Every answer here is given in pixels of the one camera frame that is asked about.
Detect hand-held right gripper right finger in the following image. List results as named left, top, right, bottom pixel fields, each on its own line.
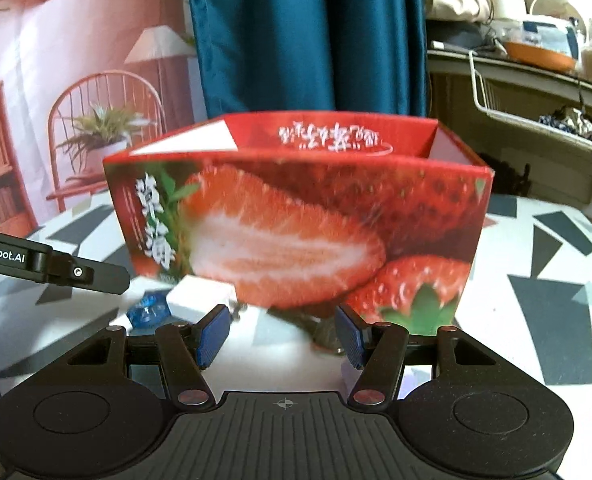
left=335, top=303, right=499, bottom=407

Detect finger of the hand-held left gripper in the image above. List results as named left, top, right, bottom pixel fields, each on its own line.
left=46, top=247, right=132, bottom=296

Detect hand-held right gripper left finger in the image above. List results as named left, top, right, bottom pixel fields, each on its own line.
left=68, top=304, right=230, bottom=407

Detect small white box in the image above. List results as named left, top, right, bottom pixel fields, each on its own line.
left=167, top=282, right=237, bottom=322

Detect blue translucent object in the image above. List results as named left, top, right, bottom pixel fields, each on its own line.
left=126, top=292, right=173, bottom=332

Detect red strawberry print box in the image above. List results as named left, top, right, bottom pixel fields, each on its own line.
left=102, top=112, right=492, bottom=337

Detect geometric patterned tablecloth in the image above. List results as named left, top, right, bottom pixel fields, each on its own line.
left=0, top=192, right=592, bottom=480

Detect dark dressing desk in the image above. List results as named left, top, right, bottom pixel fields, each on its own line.
left=426, top=42, right=592, bottom=201

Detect blue curtain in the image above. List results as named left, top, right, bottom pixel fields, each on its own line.
left=183, top=0, right=429, bottom=123

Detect foil wrappers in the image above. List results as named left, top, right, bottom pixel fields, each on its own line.
left=538, top=106, right=592, bottom=143

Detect dark grey pouch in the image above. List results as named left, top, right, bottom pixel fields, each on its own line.
left=428, top=22, right=486, bottom=50

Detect orange bowl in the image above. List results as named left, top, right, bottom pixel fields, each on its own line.
left=503, top=40, right=577, bottom=73

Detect blue and white packet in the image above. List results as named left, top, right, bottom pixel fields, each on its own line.
left=523, top=15, right=584, bottom=53

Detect printed wall backdrop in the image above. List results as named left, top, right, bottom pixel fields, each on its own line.
left=0, top=0, right=211, bottom=241

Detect white wire basket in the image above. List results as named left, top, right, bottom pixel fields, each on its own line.
left=468, top=50, right=592, bottom=158

